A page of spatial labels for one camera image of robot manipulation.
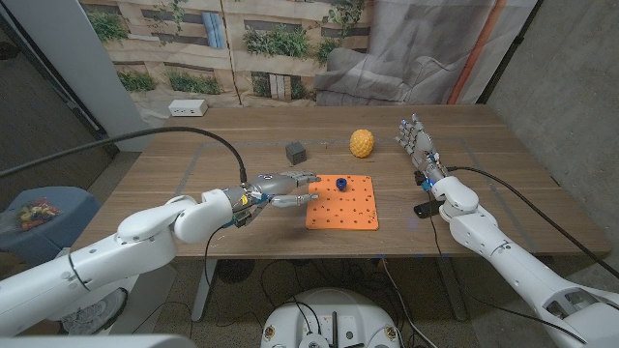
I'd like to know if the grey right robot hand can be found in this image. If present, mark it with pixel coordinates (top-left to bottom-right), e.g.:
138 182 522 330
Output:
394 113 449 188

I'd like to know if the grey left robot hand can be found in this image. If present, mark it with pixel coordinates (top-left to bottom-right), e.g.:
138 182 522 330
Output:
224 170 322 229

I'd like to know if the orange pegboard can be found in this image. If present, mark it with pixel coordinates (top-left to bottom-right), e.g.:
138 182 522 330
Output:
305 174 380 231

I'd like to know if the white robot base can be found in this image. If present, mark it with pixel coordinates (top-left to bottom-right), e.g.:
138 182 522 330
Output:
260 288 401 348

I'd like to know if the dark grey block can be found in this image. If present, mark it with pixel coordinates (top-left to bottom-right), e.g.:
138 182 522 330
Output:
284 140 308 166

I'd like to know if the yellow pineapple toy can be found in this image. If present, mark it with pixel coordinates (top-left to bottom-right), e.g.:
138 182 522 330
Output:
349 129 375 160

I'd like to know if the black phone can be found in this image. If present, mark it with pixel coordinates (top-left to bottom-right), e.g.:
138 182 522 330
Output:
413 199 444 219

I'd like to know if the black round fan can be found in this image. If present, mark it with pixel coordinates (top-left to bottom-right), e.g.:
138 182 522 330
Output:
216 259 256 284

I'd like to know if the white power strip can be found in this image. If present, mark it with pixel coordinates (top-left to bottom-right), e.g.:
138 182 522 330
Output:
167 99 209 118

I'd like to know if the printed fabric backdrop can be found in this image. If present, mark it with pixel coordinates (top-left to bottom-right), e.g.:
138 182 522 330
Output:
79 0 539 130

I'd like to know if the white table leg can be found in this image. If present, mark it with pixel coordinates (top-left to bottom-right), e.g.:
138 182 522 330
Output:
437 255 468 323
191 258 219 323

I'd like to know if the blue-grey stool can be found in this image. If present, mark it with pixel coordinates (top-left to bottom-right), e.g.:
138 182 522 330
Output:
0 186 103 270

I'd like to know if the white robot torso shell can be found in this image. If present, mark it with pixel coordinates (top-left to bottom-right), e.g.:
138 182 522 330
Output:
0 333 197 348

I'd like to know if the bag of colourful toys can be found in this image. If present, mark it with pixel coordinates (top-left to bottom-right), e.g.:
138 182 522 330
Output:
16 197 62 232

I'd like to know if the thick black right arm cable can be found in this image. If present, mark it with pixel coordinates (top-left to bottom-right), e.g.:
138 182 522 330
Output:
445 164 619 281

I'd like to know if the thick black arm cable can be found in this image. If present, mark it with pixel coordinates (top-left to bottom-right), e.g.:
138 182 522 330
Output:
445 164 619 281
0 126 249 186

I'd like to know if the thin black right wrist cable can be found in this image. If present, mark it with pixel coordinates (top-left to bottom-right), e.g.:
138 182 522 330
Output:
427 188 589 343

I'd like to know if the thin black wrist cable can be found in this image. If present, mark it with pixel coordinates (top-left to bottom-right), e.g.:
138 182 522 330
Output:
202 224 233 310
427 188 589 343

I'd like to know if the thin black left wrist cable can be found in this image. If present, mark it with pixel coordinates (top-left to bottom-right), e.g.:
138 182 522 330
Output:
202 224 233 310

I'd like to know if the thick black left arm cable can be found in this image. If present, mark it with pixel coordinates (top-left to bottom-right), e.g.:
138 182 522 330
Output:
0 126 249 186

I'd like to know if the grey floor cable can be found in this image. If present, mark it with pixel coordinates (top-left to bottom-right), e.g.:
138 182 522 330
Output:
380 258 427 348

